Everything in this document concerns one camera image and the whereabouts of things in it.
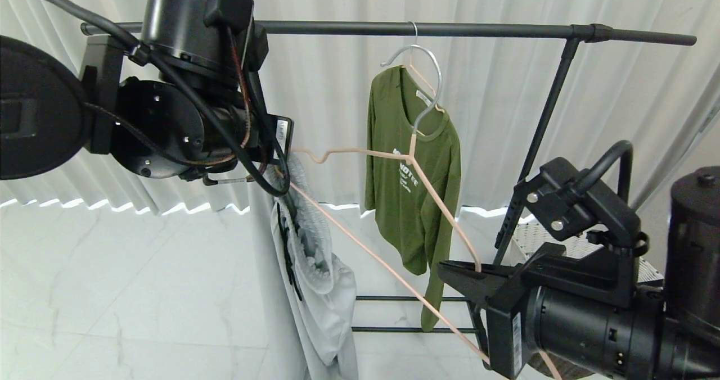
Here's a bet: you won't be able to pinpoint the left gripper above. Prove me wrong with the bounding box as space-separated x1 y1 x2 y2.
110 79 294 181

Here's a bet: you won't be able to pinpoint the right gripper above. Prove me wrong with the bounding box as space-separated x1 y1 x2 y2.
487 242 676 380

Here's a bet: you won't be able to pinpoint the green shirt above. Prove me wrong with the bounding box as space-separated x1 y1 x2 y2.
364 65 462 332

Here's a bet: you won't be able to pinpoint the pink clothes hanger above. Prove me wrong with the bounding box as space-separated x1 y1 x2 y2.
400 22 445 114
291 44 563 380

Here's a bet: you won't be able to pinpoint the pale grey shorts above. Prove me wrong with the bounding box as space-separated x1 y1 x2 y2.
270 154 359 380

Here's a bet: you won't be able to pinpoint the white laundry basket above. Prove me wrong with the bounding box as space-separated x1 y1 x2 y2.
509 223 664 380

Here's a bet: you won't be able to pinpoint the black clothes rack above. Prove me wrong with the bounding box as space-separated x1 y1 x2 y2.
80 20 697 364

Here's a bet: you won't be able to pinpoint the white curtain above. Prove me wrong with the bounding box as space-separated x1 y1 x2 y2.
0 0 720 218

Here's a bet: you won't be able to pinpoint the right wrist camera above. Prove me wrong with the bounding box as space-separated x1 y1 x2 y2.
515 156 650 260

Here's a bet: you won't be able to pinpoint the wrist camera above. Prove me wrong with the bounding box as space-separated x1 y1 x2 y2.
247 22 269 71
515 156 650 260

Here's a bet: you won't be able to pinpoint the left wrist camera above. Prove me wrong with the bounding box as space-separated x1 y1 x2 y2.
247 22 269 71

